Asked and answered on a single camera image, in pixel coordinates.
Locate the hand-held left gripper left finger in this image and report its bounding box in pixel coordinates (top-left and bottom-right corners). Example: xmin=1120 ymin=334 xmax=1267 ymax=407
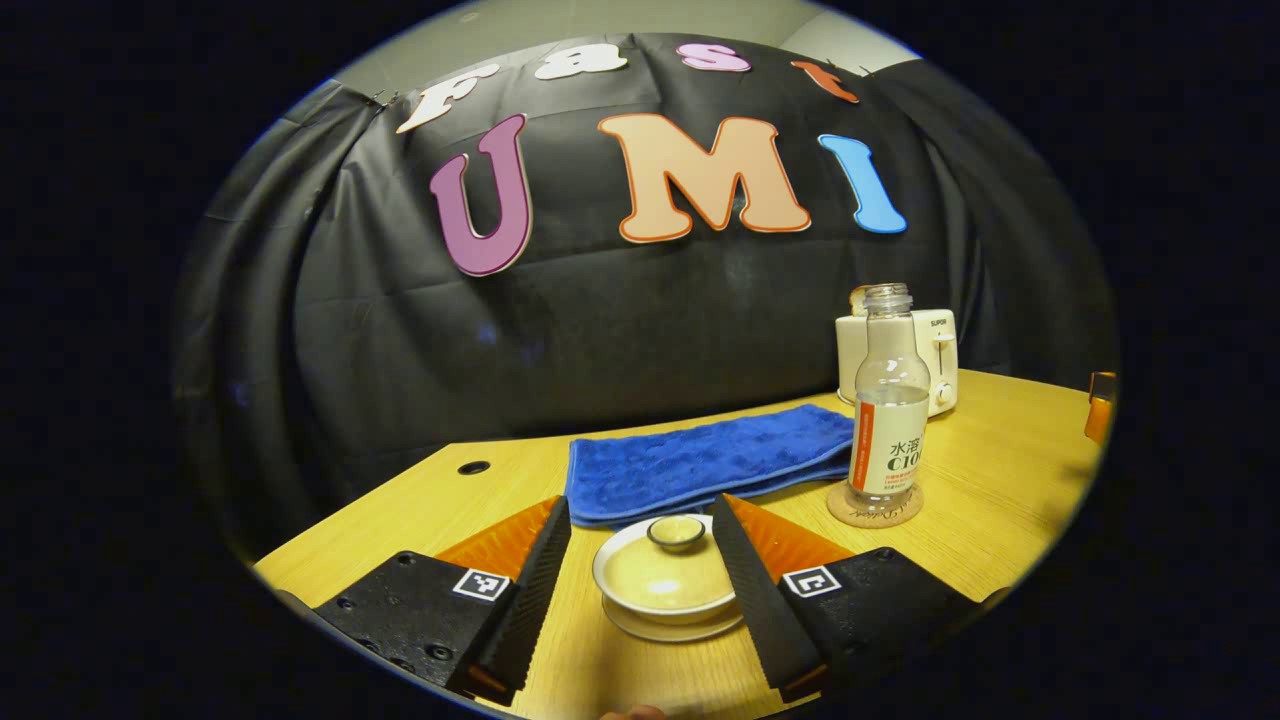
xmin=313 ymin=495 xmax=572 ymax=706

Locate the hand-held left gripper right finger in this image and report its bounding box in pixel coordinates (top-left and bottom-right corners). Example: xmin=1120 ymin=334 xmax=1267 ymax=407
xmin=712 ymin=493 xmax=986 ymax=703

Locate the round cork coaster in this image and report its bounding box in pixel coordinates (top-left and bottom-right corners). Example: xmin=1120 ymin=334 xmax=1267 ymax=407
xmin=827 ymin=480 xmax=925 ymax=529

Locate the clear water bottle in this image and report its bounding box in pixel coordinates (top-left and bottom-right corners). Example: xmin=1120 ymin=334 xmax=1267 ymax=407
xmin=848 ymin=283 xmax=932 ymax=516

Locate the yellow saucer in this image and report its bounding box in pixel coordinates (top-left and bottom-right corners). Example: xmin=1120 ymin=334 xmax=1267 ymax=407
xmin=600 ymin=595 xmax=747 ymax=644

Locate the blue towel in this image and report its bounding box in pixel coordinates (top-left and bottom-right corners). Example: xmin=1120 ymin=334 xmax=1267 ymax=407
xmin=565 ymin=403 xmax=857 ymax=529

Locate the white toaster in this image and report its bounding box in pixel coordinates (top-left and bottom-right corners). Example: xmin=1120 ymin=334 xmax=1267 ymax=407
xmin=836 ymin=308 xmax=959 ymax=418

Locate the black backdrop cloth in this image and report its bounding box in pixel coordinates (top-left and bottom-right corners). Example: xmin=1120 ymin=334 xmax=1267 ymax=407
xmin=172 ymin=33 xmax=1116 ymax=561

